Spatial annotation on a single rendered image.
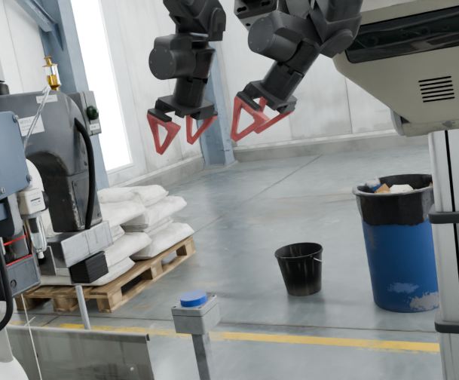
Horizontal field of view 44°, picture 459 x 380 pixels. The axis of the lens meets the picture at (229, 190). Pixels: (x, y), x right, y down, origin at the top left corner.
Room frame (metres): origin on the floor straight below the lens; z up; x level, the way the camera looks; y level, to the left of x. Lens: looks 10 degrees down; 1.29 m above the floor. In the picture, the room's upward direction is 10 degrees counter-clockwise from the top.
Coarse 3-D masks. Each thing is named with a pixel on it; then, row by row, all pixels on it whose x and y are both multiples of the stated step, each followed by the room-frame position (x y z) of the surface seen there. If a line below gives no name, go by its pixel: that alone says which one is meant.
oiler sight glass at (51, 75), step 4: (44, 68) 1.11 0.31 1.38; (48, 68) 1.11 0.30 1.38; (52, 68) 1.11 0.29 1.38; (56, 68) 1.12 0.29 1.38; (44, 72) 1.11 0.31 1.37; (48, 72) 1.11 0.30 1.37; (52, 72) 1.11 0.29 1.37; (56, 72) 1.12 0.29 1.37; (48, 76) 1.11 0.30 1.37; (52, 76) 1.11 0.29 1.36; (56, 76) 1.11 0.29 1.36; (48, 80) 1.11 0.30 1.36; (52, 80) 1.11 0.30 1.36; (56, 80) 1.11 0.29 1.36; (52, 84) 1.11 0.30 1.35
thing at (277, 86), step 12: (276, 72) 0.97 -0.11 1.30; (288, 72) 0.96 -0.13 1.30; (300, 72) 0.98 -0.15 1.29; (252, 84) 0.96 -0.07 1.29; (264, 84) 0.98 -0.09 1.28; (276, 84) 0.97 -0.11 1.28; (288, 84) 0.97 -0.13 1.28; (264, 96) 0.95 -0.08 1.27; (276, 96) 0.97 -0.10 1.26; (288, 96) 0.98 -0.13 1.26; (276, 108) 0.95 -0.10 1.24
